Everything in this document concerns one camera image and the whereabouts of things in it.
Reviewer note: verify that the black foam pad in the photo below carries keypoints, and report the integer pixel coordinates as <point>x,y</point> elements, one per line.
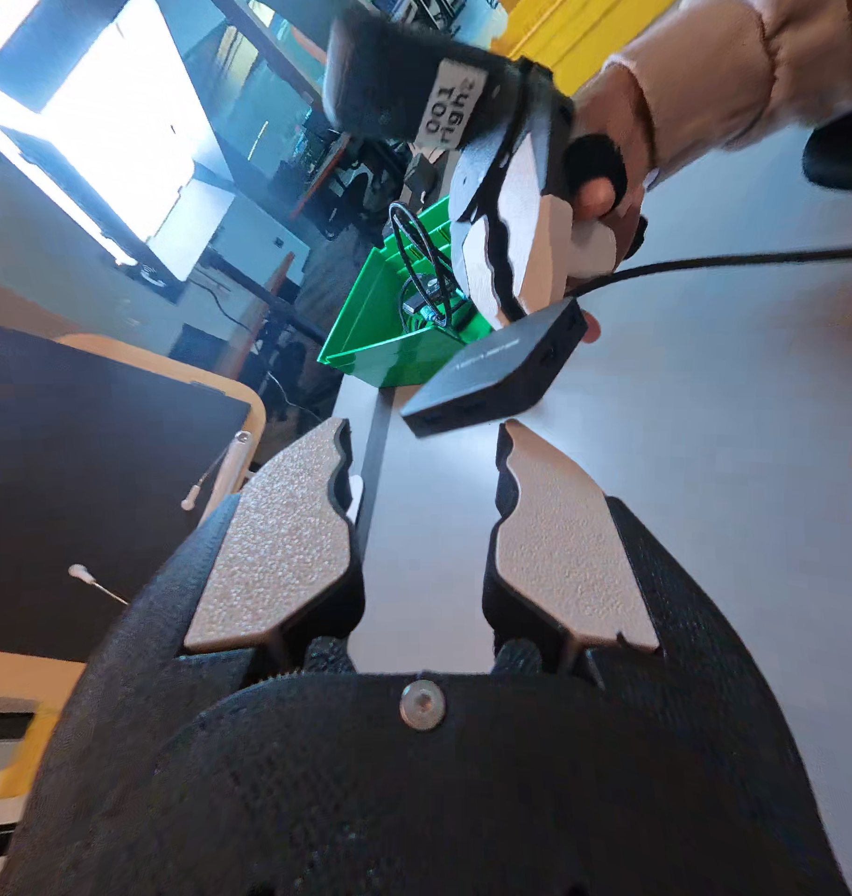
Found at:
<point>846,147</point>

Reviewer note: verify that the bright softbox light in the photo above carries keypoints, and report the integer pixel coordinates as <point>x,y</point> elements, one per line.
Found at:
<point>118,126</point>

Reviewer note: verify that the person's right hand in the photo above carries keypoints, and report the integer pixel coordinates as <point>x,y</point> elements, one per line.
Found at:
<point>629,126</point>

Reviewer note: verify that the green plastic bin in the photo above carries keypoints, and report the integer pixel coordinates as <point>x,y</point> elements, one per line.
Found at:
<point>370,343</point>

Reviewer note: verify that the yellow plastic bin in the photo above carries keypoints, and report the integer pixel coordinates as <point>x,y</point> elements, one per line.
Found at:
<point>566,35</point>

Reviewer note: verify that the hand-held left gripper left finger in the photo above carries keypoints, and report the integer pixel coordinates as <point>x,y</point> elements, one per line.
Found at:
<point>279,553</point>

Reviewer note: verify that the white tipped pin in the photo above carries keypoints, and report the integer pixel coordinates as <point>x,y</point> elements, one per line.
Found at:
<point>189,501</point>
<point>79,571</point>

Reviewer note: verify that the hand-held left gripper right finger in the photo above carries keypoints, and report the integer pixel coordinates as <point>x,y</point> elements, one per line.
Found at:
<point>566,560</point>

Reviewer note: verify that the black adapter box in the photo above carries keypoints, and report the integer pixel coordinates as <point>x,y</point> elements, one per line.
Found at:
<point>496,371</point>

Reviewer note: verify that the person's right forearm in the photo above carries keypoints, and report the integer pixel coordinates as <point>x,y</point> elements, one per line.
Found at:
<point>734,63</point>

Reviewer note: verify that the black panel with wooden rim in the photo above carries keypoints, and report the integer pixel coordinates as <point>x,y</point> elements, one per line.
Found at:
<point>90,476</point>

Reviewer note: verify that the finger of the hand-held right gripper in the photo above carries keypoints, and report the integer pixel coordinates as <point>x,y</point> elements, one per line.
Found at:
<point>538,238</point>
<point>479,238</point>

